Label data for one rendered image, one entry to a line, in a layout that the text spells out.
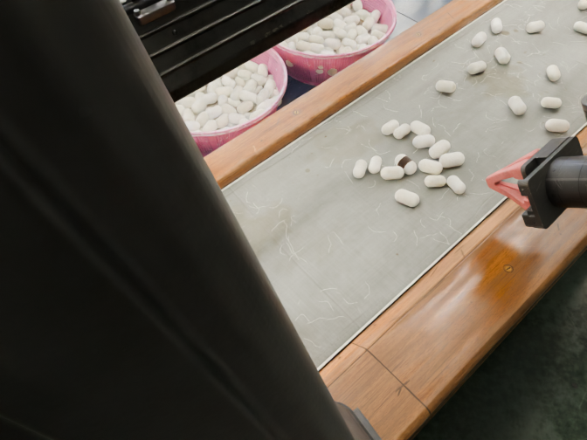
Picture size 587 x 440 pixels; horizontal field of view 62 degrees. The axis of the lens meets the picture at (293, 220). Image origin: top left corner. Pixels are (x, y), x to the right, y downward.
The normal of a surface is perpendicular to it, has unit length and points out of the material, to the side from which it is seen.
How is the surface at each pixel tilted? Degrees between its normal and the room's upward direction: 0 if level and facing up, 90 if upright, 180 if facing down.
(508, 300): 0
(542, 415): 0
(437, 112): 0
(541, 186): 49
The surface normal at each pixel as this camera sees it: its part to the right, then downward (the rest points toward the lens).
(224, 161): -0.04, -0.58
